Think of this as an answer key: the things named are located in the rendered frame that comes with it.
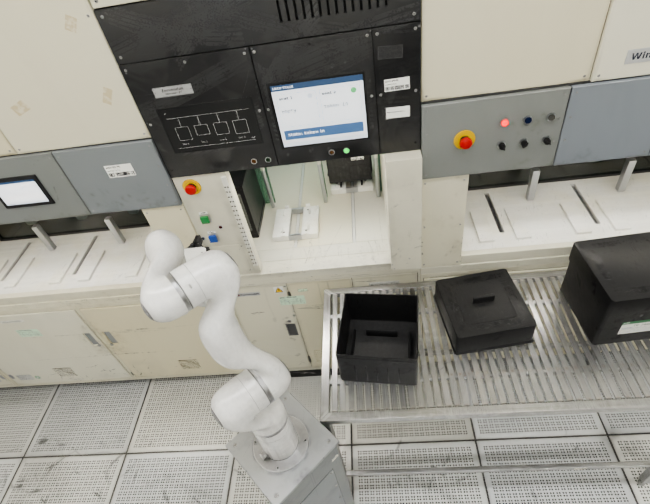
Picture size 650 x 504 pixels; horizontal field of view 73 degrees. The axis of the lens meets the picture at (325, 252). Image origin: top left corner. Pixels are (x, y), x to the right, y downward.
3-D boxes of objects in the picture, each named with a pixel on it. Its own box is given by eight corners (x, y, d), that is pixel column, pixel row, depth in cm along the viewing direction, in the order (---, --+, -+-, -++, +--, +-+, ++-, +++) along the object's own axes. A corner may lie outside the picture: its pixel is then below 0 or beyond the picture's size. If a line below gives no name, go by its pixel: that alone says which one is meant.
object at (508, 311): (454, 355, 162) (457, 335, 153) (432, 295, 184) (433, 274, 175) (534, 342, 161) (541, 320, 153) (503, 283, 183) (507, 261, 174)
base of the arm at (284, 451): (277, 486, 139) (263, 464, 126) (242, 444, 150) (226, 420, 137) (320, 441, 147) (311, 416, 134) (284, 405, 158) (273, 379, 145)
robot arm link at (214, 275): (237, 402, 129) (282, 368, 135) (256, 427, 120) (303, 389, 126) (155, 269, 103) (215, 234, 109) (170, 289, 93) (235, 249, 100)
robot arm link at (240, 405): (295, 419, 134) (278, 379, 118) (244, 461, 127) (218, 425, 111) (273, 392, 142) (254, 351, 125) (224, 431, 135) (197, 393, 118)
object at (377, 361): (349, 319, 181) (344, 292, 169) (418, 322, 175) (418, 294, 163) (340, 380, 162) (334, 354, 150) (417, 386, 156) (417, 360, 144)
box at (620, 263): (591, 347, 157) (612, 302, 140) (557, 287, 178) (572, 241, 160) (675, 337, 155) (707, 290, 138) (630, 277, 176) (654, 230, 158)
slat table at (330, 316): (345, 494, 204) (320, 421, 152) (343, 377, 247) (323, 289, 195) (646, 486, 189) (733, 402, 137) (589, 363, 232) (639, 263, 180)
